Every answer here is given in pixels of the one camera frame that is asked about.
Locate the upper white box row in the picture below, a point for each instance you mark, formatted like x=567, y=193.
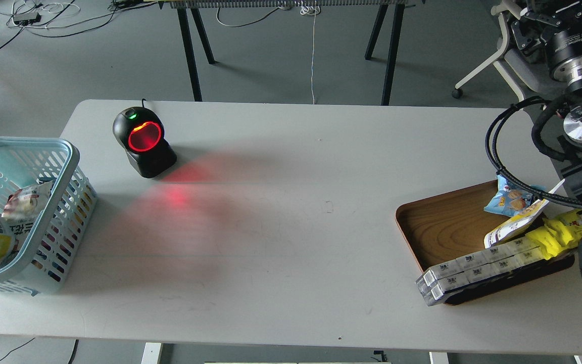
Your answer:
x=478, y=260

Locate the yellow cartoon snack bag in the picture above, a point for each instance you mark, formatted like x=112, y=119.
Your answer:
x=558, y=234

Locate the black power adapter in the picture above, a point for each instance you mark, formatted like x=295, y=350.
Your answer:
x=26, y=19

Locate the black barcode scanner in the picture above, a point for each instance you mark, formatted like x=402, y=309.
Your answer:
x=142, y=135

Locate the blue snack bag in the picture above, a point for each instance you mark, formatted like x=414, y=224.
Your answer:
x=509, y=200

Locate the brown wooden tray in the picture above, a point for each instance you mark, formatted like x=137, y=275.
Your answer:
x=450, y=225

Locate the red white snack bag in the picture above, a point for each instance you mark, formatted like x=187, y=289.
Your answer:
x=29, y=201

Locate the white office chair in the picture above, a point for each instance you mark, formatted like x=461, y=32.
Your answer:
x=524, y=79

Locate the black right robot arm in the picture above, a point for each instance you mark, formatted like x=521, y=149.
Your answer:
x=554, y=28

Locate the lower white box row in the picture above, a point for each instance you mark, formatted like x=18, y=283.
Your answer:
x=479, y=290

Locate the light blue plastic basket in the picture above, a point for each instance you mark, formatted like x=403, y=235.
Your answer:
x=49, y=250

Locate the white box row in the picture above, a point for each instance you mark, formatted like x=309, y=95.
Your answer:
x=479, y=290
x=478, y=260

